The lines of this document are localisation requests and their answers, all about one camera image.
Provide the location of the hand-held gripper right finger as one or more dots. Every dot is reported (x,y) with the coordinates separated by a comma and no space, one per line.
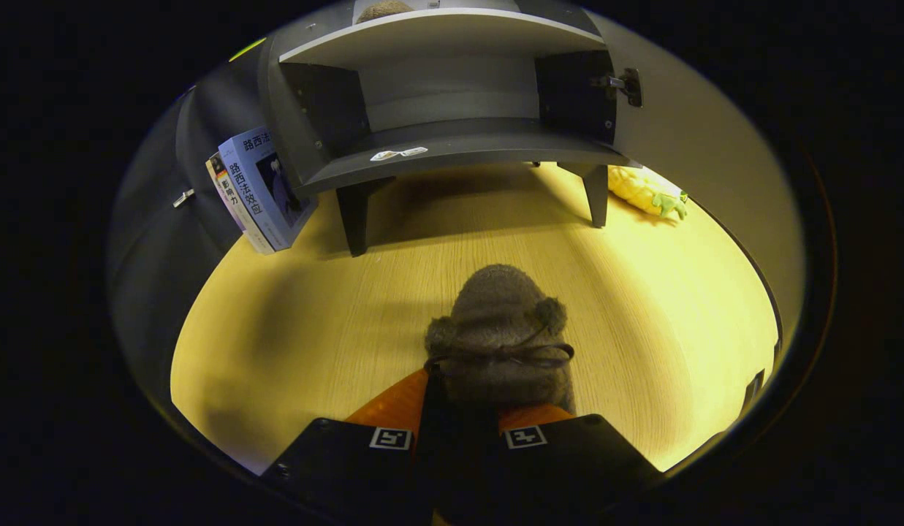
(568,467)

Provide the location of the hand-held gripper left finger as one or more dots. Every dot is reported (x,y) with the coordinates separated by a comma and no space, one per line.
(342,460)

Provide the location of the grey shoe cabinet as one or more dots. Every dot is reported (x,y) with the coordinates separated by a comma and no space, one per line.
(452,142)

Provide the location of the black backdrop cloth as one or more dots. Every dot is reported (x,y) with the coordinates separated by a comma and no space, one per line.
(159,256)

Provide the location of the blue book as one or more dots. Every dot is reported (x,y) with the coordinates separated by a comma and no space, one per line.
(265,186)

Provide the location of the yellow pineapple plush toy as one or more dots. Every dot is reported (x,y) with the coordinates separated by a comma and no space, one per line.
(645,191)

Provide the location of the white clothes peg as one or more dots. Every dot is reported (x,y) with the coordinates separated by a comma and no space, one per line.
(183,197)

